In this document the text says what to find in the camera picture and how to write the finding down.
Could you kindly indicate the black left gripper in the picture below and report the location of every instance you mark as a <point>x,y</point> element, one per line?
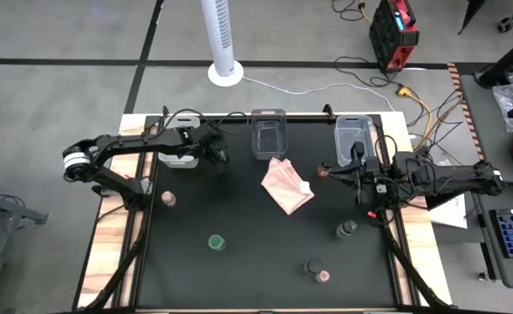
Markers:
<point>193,139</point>

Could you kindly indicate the black lid spice jar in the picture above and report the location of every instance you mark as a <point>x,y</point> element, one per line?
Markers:
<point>313,265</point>

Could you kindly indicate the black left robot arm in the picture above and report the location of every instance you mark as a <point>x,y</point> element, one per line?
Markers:
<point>121,140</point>

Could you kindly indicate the white tower fan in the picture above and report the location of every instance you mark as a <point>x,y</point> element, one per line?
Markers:
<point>220,39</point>

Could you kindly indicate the black caster wheel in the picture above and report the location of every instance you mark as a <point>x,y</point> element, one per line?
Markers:
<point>506,24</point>

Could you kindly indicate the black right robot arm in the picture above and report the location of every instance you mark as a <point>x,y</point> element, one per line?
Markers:
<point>448,176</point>

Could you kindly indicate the small white cloth tag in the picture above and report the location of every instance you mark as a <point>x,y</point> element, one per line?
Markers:
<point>305,187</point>

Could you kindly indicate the pink folded cloth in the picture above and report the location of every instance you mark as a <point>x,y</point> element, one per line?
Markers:
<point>282,187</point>

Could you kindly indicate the black desk pole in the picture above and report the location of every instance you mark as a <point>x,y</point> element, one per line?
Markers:
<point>507,56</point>

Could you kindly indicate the white plastic bin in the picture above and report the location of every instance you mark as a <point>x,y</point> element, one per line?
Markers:
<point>180,162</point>

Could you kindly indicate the green lid spice jar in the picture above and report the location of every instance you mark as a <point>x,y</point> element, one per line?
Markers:
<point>216,242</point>
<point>220,154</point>

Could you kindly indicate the grey metal stand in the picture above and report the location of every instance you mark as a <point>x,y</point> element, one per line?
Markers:
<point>3,213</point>

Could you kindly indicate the copper lid spice jar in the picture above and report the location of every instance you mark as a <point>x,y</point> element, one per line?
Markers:
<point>322,276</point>
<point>168,198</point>

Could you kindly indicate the red and black power box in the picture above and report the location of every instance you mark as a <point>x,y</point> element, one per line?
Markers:
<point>391,35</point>

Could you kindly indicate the smoky clear plastic bin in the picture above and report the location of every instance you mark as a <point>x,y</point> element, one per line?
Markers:
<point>268,137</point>

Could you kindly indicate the black table clamp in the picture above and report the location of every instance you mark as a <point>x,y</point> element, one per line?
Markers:
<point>165,114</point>
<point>328,111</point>

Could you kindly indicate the white paper sheet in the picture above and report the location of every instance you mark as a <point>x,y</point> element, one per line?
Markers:
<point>450,214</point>

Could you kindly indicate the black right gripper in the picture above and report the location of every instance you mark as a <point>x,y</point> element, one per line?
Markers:
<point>372,176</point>

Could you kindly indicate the black lid jar teal label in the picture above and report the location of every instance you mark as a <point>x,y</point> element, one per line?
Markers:
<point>347,228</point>

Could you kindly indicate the small red tag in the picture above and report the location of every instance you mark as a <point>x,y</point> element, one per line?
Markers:
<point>371,214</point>

